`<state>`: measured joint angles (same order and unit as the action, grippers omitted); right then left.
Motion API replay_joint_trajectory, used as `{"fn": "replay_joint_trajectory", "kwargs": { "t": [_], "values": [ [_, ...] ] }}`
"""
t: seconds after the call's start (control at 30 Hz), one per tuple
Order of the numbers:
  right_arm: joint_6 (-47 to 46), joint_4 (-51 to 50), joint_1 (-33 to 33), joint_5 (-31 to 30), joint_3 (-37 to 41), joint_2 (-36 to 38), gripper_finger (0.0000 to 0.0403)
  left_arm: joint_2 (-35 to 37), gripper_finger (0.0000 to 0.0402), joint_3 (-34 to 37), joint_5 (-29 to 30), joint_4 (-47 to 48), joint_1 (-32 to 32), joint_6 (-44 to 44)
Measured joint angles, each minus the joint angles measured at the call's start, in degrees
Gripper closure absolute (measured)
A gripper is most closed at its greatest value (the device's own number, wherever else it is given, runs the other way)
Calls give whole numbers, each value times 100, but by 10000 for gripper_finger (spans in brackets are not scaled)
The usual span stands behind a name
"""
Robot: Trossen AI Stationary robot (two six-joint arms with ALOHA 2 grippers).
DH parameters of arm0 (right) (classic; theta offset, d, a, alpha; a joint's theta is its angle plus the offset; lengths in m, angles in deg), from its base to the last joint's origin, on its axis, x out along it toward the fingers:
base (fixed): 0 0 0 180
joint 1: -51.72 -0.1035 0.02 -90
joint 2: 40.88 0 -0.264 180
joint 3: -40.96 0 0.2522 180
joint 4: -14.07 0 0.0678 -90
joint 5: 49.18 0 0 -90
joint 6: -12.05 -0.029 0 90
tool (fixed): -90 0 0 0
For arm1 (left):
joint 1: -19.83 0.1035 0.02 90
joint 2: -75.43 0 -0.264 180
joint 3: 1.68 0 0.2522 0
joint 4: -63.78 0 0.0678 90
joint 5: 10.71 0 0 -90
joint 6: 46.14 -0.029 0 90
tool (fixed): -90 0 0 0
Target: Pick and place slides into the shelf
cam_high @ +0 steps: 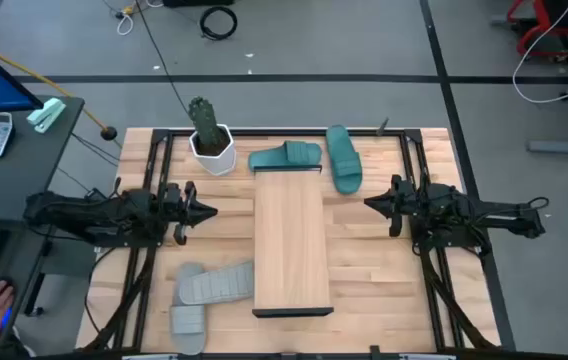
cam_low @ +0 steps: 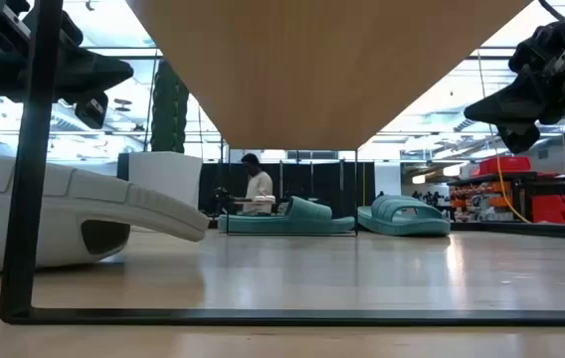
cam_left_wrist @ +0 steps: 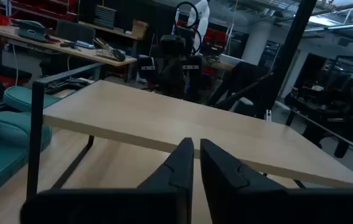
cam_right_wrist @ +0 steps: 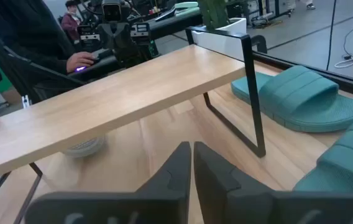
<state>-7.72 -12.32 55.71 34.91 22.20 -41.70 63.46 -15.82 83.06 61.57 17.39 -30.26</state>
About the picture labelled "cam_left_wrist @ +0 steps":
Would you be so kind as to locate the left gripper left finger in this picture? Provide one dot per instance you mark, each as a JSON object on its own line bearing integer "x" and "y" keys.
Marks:
{"x": 117, "y": 205}

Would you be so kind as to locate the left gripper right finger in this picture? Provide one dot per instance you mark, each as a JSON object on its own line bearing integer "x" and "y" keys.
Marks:
{"x": 257, "y": 205}

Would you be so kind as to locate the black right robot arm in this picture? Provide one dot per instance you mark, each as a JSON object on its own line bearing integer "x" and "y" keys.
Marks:
{"x": 195, "y": 88}

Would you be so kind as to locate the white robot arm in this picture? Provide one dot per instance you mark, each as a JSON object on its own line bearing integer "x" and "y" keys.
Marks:
{"x": 202, "y": 15}

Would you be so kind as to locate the cardboard box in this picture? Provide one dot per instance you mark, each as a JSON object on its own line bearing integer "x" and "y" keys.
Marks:
{"x": 140, "y": 29}

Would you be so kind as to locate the wooden workbench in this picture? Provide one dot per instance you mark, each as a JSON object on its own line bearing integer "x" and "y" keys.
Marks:
{"x": 71, "y": 51}

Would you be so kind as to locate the grey equipment case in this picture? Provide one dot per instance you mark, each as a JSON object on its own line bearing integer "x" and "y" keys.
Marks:
{"x": 32, "y": 30}

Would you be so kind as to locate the black and red stool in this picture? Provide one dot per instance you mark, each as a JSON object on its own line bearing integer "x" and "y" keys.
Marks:
{"x": 5, "y": 73}

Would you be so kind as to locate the ceiling light strip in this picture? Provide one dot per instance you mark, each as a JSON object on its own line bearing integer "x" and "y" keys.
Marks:
{"x": 338, "y": 26}

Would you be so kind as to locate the wooden shelf with black frame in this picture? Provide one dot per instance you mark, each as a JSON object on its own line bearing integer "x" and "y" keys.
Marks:
{"x": 164, "y": 118}

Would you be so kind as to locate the black table frame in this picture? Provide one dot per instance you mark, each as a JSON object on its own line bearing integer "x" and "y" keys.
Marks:
{"x": 319, "y": 127}

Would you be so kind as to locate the black rig post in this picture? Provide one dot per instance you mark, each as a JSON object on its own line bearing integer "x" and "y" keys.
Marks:
{"x": 291, "y": 46}

